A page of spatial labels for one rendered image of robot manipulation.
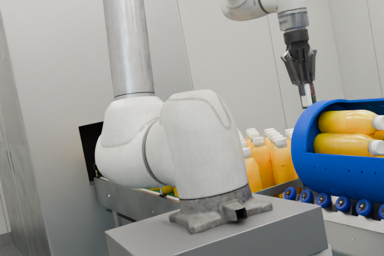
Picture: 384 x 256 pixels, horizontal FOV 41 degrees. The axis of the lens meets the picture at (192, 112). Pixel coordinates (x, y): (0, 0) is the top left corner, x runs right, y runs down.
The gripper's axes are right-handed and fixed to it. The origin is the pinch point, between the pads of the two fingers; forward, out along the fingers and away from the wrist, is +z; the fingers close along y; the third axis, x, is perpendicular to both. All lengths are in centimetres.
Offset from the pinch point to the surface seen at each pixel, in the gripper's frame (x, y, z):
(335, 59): -380, -385, 1
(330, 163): 21.1, 13.6, 16.9
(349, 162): 28.0, 13.6, 16.0
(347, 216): 20.6, 10.3, 32.3
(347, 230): 21.1, 11.5, 35.7
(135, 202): -109, 22, 43
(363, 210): 27.2, 10.7, 29.4
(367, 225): 28.1, 11.1, 33.3
